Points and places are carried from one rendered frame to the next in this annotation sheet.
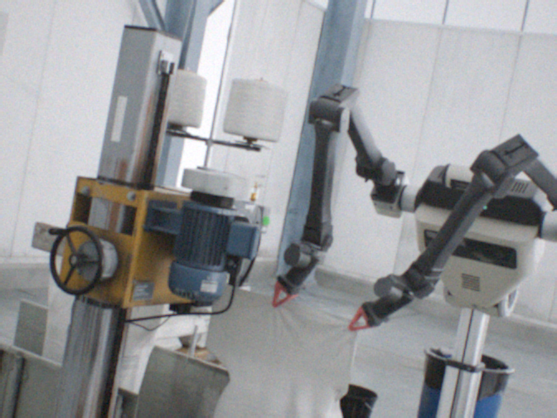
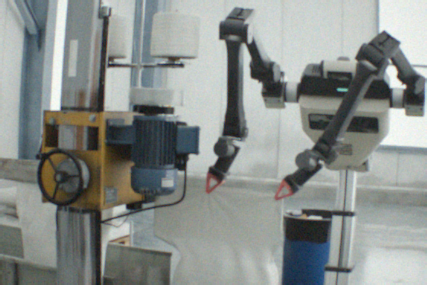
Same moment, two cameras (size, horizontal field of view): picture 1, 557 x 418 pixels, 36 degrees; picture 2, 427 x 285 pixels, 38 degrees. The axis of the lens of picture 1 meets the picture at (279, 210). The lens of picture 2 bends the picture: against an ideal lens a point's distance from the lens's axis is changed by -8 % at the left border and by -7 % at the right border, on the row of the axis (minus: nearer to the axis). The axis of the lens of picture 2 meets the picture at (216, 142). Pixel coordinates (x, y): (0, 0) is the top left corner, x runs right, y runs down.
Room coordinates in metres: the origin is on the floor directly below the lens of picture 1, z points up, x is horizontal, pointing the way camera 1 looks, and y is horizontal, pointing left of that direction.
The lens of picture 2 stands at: (0.15, 0.35, 1.37)
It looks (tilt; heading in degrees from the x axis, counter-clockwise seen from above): 3 degrees down; 350
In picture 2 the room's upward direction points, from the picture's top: 2 degrees clockwise
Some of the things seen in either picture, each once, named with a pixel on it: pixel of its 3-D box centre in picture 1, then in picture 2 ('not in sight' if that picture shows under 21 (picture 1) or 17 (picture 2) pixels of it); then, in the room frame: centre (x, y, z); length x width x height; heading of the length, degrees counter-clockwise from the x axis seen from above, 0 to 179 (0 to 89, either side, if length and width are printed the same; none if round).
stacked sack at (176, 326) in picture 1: (156, 322); not in sight; (5.46, 0.65, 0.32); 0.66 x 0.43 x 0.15; 153
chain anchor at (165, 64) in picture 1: (167, 64); (106, 9); (2.27, 0.36, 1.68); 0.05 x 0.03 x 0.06; 151
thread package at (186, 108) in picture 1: (181, 98); (110, 36); (2.50, 0.34, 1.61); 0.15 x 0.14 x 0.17; 61
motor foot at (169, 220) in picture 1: (173, 220); (126, 132); (2.25, 0.27, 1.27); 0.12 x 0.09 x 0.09; 151
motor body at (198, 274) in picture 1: (202, 250); (154, 155); (2.24, 0.18, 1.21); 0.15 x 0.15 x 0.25
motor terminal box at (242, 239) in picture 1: (243, 244); (187, 143); (2.24, 0.08, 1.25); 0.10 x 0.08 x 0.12; 176
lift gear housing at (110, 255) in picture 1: (95, 259); (71, 174); (2.21, 0.45, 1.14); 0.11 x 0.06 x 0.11; 61
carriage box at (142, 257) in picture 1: (138, 241); (94, 156); (2.39, 0.38, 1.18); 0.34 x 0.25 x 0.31; 151
